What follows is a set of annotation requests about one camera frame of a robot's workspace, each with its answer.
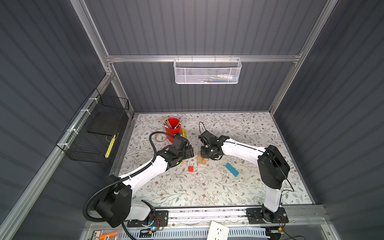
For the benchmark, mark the yellow marker in basket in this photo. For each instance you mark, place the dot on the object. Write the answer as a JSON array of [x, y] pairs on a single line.
[[110, 147]]

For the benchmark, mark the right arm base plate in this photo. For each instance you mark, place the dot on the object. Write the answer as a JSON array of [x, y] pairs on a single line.
[[264, 216]]

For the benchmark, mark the white wire basket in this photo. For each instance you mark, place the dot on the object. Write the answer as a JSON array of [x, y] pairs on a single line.
[[211, 71]]

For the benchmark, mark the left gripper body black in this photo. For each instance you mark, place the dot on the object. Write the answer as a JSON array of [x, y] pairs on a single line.
[[187, 153]]

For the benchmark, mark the black wire basket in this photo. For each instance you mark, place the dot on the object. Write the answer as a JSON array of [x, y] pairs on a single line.
[[87, 138]]

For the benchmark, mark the teal block plank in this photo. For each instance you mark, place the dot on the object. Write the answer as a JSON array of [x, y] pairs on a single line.
[[232, 170]]

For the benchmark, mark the pencils in cup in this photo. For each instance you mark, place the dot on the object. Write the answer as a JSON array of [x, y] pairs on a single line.
[[171, 123]]

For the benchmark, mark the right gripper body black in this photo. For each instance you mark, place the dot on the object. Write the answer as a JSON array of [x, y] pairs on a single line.
[[206, 153]]

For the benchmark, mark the tape roll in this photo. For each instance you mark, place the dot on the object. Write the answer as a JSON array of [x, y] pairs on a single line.
[[160, 138]]

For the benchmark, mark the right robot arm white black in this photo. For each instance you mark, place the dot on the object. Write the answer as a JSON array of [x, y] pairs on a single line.
[[273, 167]]

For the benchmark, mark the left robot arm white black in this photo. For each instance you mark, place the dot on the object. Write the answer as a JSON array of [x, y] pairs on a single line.
[[113, 203]]

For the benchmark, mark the wood block plank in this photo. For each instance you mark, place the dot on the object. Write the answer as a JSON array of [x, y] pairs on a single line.
[[200, 159], [205, 161]]

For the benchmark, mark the red pencil cup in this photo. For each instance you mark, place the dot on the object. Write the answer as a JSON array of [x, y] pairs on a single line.
[[174, 131]]

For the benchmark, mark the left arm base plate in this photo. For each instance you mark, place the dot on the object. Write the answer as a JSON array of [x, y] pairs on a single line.
[[158, 218]]

